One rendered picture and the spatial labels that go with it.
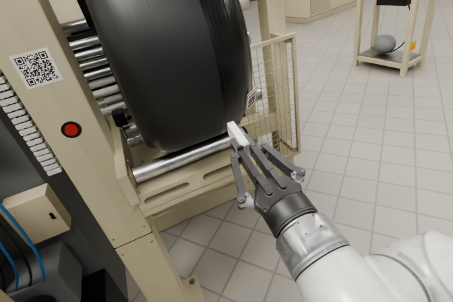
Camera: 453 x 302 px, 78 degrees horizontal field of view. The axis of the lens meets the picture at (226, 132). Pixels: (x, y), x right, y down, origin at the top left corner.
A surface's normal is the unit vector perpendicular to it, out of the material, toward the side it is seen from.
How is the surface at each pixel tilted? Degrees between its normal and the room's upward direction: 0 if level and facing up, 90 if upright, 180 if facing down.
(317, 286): 41
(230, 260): 0
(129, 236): 90
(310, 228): 14
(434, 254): 6
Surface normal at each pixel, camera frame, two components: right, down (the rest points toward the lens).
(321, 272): -0.52, -0.59
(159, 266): 0.38, 0.44
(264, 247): -0.18, -0.83
